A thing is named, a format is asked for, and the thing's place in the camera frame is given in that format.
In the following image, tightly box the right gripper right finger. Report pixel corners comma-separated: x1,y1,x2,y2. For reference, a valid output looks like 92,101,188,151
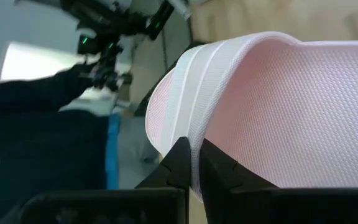
199,138,358,224

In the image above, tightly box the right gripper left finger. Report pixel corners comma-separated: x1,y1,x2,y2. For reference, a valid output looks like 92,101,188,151
19,136,193,224

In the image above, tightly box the pink rubber slide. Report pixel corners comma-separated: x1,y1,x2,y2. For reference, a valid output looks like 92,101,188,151
144,30,358,203

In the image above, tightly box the blue fabric strip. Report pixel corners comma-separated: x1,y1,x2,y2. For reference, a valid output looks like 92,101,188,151
104,113,121,190

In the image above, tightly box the person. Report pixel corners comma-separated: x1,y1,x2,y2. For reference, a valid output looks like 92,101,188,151
0,67,109,224

